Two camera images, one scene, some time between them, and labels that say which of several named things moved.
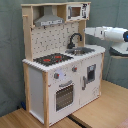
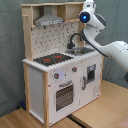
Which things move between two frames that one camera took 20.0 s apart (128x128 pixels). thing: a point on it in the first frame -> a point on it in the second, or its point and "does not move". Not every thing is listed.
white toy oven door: [64, 97] does not move
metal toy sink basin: [77, 51] does not move
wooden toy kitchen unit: [62, 71] does not move
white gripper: [98, 31] -> [88, 6]
